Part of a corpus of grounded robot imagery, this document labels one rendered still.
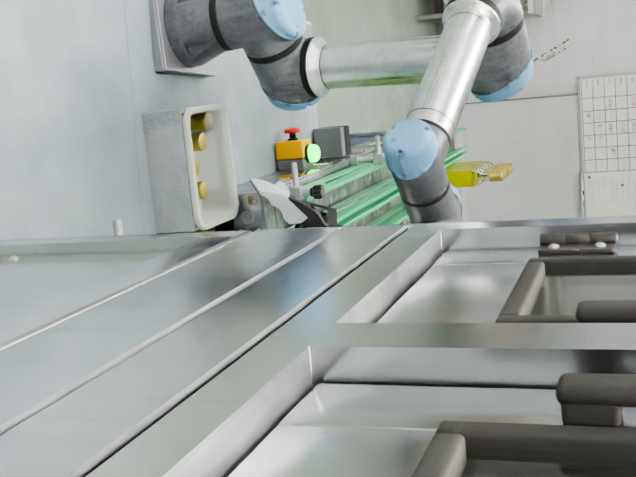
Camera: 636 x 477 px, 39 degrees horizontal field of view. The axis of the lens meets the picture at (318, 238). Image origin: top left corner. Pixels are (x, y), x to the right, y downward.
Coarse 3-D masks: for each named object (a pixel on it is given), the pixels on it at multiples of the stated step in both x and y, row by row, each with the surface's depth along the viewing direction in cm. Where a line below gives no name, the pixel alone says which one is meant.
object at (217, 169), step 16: (192, 112) 161; (208, 112) 173; (224, 112) 174; (224, 128) 175; (208, 144) 176; (224, 144) 175; (192, 160) 160; (208, 160) 177; (224, 160) 176; (192, 176) 161; (208, 176) 177; (224, 176) 176; (192, 192) 161; (208, 192) 178; (224, 192) 177; (208, 208) 178; (224, 208) 177; (208, 224) 166
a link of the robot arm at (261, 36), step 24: (216, 0) 166; (240, 0) 164; (264, 0) 162; (288, 0) 165; (240, 24) 164; (264, 24) 163; (288, 24) 164; (240, 48) 172; (264, 48) 168; (288, 48) 169
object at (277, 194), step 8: (256, 184) 123; (264, 184) 123; (272, 184) 123; (280, 184) 127; (264, 192) 123; (272, 192) 123; (280, 192) 123; (288, 192) 124; (272, 200) 123; (280, 200) 123; (288, 200) 123; (280, 208) 124; (288, 208) 124; (296, 208) 124; (288, 216) 124; (296, 216) 124; (304, 216) 124
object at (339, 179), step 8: (464, 128) 338; (352, 168) 226; (360, 168) 227; (368, 168) 222; (376, 168) 226; (328, 176) 213; (336, 176) 213; (344, 176) 210; (352, 176) 208; (360, 176) 213; (312, 184) 201; (320, 184) 202; (328, 184) 198; (336, 184) 197; (344, 184) 202; (304, 200) 180
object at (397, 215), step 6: (402, 204) 274; (390, 210) 265; (396, 210) 264; (402, 210) 264; (384, 216) 255; (390, 216) 256; (396, 216) 253; (402, 216) 252; (372, 222) 246; (378, 222) 245; (384, 222) 246; (390, 222) 243; (396, 222) 242
